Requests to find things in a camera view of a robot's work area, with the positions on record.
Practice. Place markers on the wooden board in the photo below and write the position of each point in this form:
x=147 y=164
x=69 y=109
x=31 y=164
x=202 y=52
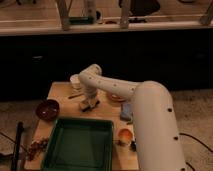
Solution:
x=123 y=158

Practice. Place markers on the green plastic tray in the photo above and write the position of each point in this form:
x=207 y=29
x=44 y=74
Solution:
x=78 y=144

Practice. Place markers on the black pole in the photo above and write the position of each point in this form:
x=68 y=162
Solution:
x=16 y=149

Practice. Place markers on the small orange cup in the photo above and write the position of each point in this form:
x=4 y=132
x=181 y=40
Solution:
x=125 y=136

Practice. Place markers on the white paper cup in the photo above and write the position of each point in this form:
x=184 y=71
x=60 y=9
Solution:
x=74 y=80

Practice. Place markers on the dark red bowl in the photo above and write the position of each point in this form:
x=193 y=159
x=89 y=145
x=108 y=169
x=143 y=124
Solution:
x=48 y=110

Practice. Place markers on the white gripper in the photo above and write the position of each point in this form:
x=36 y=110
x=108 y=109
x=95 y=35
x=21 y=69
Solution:
x=90 y=93

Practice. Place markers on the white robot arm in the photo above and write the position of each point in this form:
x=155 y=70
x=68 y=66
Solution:
x=155 y=127

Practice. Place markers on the black white brush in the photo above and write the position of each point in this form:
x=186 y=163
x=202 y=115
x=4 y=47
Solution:
x=133 y=146

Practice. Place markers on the wooden stick tool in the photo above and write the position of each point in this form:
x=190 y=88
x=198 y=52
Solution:
x=75 y=95

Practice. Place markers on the red brown grape bunch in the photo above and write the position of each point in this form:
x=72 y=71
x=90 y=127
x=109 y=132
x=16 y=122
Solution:
x=36 y=148

